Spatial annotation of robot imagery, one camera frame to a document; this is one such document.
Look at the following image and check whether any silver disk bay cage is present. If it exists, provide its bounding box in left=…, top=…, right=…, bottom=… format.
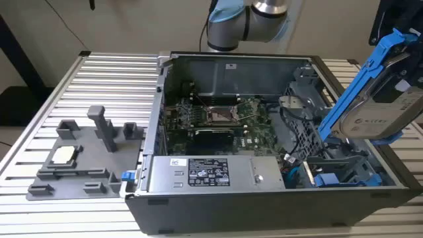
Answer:
left=278, top=66, right=397, bottom=189

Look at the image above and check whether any green motherboard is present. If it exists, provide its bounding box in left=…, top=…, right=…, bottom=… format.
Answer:
left=162, top=96, right=284, bottom=157

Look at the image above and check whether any CPU socket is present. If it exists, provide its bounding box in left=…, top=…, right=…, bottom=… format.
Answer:
left=200, top=105, right=244, bottom=123

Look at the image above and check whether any black graphics card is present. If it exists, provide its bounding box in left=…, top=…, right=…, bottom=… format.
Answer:
left=186, top=127, right=244, bottom=156

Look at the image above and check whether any black open PC case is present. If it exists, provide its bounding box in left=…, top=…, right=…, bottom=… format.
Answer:
left=124, top=51, right=423, bottom=235

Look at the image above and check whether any silver power supply unit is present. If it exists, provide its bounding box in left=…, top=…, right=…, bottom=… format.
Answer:
left=146, top=155, right=285, bottom=193

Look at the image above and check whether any blue case latch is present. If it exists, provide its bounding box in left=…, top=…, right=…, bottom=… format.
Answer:
left=121, top=170, right=137, bottom=183

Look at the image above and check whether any grey parts rack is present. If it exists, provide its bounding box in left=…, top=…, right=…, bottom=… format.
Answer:
left=25, top=105, right=145, bottom=201

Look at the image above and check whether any silver CPU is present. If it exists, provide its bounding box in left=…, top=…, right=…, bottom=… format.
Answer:
left=45, top=145, right=82, bottom=166

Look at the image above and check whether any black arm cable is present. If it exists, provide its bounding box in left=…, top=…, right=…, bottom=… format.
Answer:
left=198, top=0, right=218, bottom=52

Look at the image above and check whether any black wire with connector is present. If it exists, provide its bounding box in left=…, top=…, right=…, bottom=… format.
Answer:
left=278, top=106, right=298, bottom=165

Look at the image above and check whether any blue wire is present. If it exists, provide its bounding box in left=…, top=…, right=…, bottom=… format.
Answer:
left=282, top=166, right=300, bottom=188

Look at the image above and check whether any thin black wall cable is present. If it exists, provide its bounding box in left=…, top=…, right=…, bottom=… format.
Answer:
left=44, top=0, right=89, bottom=53

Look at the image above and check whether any black desk frame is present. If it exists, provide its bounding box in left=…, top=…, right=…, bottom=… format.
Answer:
left=0, top=14, right=53, bottom=127

